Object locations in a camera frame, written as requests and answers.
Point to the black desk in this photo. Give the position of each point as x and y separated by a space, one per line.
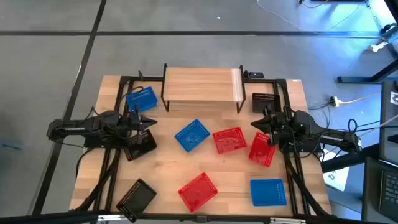
371 186

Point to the white power strip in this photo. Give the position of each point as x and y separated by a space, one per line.
334 101

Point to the black rig beam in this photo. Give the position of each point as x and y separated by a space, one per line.
233 218

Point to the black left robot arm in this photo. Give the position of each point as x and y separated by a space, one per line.
77 127

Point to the small black device box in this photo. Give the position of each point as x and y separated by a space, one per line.
256 75

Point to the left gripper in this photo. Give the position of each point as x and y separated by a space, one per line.
132 123

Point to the black keyboard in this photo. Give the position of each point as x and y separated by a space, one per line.
390 193

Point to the wooden shelf with black legs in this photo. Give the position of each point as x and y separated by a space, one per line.
199 84

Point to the black floor stand leg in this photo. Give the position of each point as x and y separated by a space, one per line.
357 79

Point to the silver beam bracket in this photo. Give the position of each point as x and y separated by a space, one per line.
107 217
287 220

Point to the black aluminium table frame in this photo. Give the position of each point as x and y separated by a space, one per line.
270 81

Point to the blue plastic slotted basket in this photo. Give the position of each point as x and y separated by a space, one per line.
192 136
141 100
267 193

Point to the black plastic slotted basket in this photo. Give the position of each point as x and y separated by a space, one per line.
144 148
136 199
262 102

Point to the white paper sheet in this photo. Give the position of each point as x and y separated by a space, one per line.
337 179

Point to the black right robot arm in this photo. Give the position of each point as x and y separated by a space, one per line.
329 137

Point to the black and white tag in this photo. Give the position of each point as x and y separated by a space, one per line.
395 98

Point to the red plastic slotted basket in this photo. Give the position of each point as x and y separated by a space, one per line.
261 152
197 192
229 140

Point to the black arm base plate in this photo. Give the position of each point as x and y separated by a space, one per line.
308 150
99 144

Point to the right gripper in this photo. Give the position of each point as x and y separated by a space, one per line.
275 126

